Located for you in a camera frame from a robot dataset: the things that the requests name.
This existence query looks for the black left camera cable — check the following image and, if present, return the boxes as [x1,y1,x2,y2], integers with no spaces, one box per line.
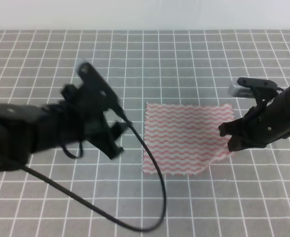
[21,118,166,232]

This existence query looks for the grey checked tablecloth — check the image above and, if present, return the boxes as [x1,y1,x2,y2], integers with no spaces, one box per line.
[0,30,290,237]

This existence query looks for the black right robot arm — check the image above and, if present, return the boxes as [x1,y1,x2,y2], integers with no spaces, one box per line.
[218,77,290,152]

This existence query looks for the pink wavy striped towel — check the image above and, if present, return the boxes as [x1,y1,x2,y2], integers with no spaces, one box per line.
[144,103,234,175]

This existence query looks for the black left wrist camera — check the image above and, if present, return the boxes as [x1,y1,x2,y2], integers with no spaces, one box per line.
[77,62,128,121]

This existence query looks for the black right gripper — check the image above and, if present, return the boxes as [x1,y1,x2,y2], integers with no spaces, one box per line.
[218,103,290,152]

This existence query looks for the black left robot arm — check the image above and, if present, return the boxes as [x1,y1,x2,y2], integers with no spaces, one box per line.
[0,84,128,172]

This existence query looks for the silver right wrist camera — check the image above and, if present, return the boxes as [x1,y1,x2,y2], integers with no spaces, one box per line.
[228,77,278,100]

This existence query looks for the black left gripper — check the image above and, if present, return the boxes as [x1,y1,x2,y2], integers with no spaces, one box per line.
[41,84,125,159]

